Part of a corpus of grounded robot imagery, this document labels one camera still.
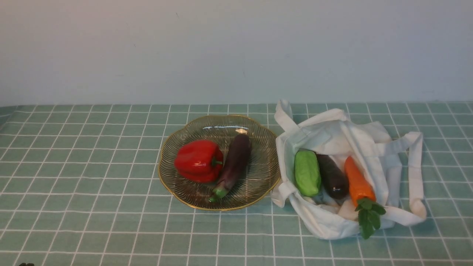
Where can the dark eggplant in bag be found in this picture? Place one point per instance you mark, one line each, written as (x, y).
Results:
(333, 179)

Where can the purple eggplant on plate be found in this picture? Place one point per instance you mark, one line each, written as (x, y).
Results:
(235, 165)

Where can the green cucumber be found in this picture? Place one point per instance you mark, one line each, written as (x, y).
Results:
(307, 173)

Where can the orange carrot with leaves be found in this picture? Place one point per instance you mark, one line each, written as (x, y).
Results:
(364, 199)

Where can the gold-rimmed glass plate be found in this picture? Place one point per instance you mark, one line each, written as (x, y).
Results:
(260, 177)

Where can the red bell pepper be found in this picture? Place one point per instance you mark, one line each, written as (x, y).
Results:
(199, 161)

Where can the white cloth bag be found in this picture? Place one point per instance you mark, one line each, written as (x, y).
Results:
(392, 168)

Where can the green checkered tablecloth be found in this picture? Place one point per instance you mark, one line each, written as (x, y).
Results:
(79, 187)

